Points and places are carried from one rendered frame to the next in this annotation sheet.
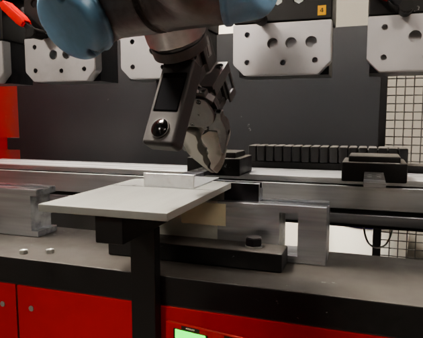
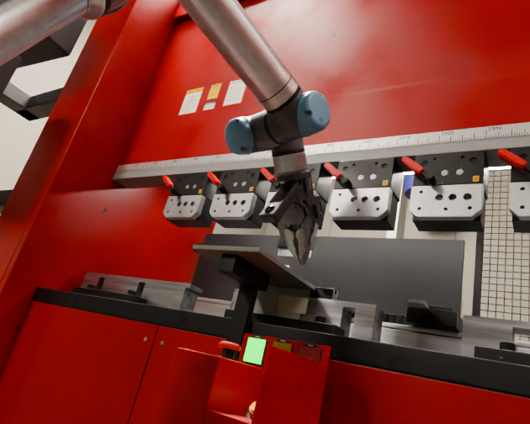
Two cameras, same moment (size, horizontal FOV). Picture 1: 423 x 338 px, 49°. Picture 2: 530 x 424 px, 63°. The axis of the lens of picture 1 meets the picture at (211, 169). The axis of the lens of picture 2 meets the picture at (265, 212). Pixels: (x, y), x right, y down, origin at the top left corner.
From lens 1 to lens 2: 0.48 m
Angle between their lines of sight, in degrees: 32
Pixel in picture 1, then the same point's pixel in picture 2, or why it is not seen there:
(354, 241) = not seen: outside the picture
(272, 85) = (377, 275)
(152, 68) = not seen: hidden behind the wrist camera
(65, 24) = (234, 135)
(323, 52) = (383, 204)
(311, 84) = (407, 277)
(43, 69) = (219, 210)
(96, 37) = (246, 140)
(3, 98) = (187, 265)
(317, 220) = (368, 314)
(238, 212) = (315, 304)
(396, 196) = (452, 344)
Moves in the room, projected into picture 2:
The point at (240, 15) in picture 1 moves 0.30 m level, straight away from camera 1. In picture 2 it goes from (305, 124) to (329, 198)
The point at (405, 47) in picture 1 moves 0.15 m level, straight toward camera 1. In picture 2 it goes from (432, 203) to (412, 170)
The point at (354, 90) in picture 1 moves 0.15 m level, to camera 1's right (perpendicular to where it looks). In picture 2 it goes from (440, 285) to (490, 294)
